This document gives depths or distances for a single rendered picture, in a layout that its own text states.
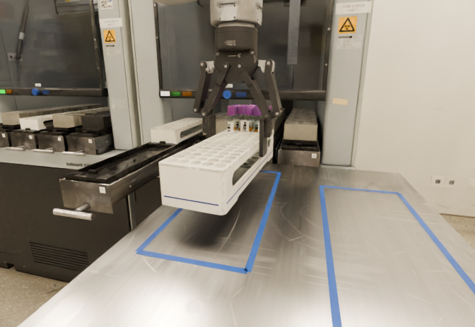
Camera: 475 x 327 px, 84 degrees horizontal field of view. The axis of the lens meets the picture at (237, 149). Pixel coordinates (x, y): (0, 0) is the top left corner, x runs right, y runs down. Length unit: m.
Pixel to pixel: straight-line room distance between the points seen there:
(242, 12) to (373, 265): 0.40
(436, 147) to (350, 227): 1.88
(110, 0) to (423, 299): 1.21
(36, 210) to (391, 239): 1.45
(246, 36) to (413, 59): 1.77
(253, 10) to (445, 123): 1.92
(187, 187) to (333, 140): 0.69
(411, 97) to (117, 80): 1.80
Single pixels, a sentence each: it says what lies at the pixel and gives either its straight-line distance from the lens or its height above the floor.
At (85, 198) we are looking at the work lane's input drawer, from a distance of 0.70.
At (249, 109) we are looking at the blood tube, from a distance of 0.57.
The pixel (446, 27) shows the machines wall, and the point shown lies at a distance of 2.23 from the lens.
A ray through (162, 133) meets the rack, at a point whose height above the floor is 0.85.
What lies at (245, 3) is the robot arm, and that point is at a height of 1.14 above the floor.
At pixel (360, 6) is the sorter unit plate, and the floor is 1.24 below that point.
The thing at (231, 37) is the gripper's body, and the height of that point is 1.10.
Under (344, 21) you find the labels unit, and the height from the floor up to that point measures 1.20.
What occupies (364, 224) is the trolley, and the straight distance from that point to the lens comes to 0.45.
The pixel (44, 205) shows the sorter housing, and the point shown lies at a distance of 1.52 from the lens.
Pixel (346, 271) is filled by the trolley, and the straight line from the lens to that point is 0.35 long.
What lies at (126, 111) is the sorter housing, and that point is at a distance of 1.19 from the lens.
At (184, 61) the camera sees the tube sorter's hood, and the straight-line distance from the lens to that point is 1.03.
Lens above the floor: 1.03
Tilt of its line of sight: 14 degrees down
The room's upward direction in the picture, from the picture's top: straight up
